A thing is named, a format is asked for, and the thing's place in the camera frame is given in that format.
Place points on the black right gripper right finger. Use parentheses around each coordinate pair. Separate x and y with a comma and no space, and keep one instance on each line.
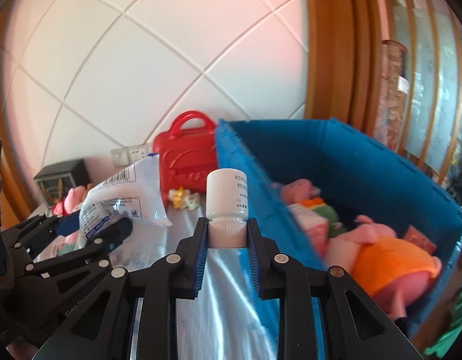
(321,308)

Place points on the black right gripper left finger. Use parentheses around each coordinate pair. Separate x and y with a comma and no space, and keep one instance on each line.
(134,312)

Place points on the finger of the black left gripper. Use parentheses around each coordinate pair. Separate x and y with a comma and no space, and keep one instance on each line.
(99,248)
(36,233)

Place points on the white plastic wipes packet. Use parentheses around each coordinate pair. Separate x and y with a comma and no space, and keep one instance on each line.
(132,193)

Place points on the pig plush orange dress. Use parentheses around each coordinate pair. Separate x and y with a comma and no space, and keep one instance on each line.
(393,271)

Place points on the white medicine bottle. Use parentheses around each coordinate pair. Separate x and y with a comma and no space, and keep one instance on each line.
(227,209)

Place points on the pig plush red dress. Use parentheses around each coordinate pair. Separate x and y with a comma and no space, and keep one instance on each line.
(73,200)

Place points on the dark gift box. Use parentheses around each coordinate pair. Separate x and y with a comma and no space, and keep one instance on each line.
(54,181)

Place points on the small yellow white figurines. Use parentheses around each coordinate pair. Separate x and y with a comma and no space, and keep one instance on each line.
(183,199)

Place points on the red plastic toy suitcase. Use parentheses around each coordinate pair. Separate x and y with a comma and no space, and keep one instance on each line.
(186,153)

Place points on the small pink tissue pack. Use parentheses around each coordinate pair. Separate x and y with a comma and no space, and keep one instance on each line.
(419,239)

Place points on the pig plush green shirt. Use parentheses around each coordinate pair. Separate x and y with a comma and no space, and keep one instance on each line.
(303,192)

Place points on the blue plastic crate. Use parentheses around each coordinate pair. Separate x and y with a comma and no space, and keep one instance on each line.
(355,174)

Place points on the white wall socket panel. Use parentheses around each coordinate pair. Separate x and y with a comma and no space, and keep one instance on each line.
(126,156)

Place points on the wooden door frame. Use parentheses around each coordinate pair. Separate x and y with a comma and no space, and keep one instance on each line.
(345,62)

